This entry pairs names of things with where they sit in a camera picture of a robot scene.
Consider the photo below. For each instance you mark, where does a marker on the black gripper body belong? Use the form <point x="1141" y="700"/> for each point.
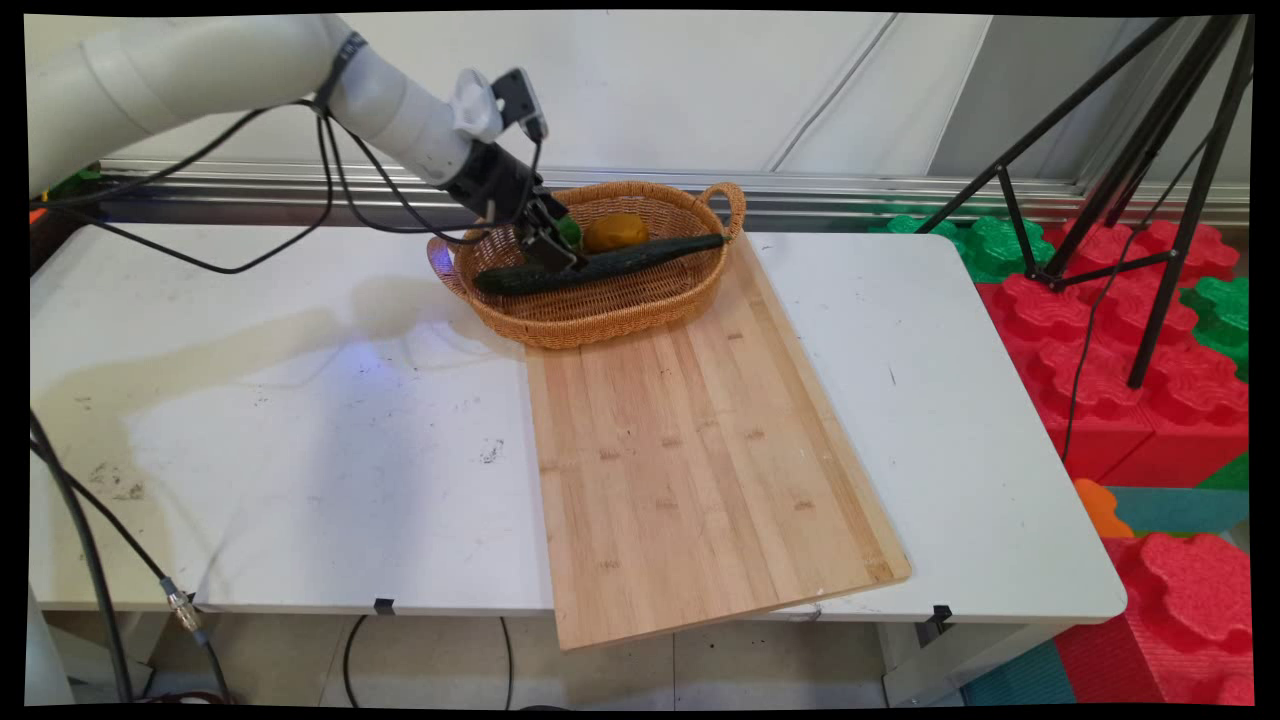
<point x="495" y="180"/>

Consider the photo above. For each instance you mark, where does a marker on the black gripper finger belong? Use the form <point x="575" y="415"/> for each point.
<point x="562" y="238"/>
<point x="545" y="250"/>

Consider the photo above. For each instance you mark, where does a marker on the dark green cucumber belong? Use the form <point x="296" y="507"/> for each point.
<point x="640" y="262"/>

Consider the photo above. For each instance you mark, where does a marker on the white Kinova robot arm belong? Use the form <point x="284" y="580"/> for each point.
<point x="200" y="70"/>

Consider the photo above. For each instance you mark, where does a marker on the green bell pepper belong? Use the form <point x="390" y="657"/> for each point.
<point x="571" y="232"/>

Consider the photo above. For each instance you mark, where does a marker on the yellow orange round fruit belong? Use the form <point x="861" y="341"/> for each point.
<point x="615" y="232"/>

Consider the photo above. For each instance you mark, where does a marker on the woven wicker basket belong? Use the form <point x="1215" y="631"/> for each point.
<point x="600" y="315"/>

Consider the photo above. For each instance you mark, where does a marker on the bamboo wooden cutting board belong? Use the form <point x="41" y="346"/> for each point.
<point x="700" y="480"/>

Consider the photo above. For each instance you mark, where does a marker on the green foam block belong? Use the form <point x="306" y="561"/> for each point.
<point x="1222" y="315"/>
<point x="995" y="248"/>

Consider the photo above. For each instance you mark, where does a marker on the large red foam block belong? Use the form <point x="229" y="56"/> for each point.
<point x="1110" y="400"/>

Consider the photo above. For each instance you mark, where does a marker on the orange foam piece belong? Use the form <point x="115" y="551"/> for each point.
<point x="1100" y="510"/>

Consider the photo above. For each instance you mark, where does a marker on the black tripod stand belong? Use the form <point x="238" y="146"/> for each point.
<point x="1163" y="300"/>

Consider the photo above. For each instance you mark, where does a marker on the teal foam mat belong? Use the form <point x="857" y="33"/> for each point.
<point x="1190" y="510"/>

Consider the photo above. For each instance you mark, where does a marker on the small red foam block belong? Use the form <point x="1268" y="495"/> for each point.
<point x="1190" y="610"/>

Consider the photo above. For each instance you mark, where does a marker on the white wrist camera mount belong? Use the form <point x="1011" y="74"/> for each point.
<point x="475" y="105"/>

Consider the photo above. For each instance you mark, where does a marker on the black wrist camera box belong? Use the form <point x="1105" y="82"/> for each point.
<point x="518" y="98"/>

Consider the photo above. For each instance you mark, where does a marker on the metal window rail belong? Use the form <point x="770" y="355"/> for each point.
<point x="860" y="192"/>

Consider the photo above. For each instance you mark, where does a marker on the white table leg frame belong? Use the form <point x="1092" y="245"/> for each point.
<point x="930" y="670"/>

